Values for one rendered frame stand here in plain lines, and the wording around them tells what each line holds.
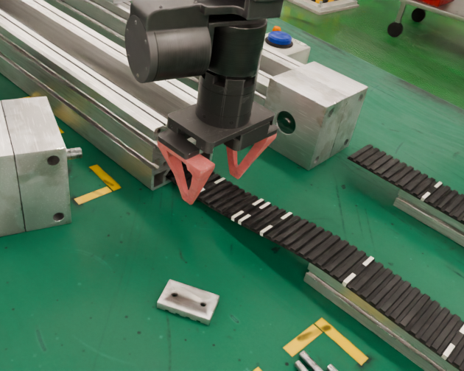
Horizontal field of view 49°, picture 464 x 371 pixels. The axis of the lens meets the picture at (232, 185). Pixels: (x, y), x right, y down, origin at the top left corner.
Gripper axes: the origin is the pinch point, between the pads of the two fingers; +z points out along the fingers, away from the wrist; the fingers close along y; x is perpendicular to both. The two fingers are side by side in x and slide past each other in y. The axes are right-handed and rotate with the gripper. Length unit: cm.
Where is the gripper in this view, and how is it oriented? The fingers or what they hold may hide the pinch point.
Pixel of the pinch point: (213, 182)
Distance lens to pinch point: 58.2
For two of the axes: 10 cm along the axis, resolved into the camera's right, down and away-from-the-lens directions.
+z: -1.4, 7.8, 6.1
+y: -6.8, 3.7, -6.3
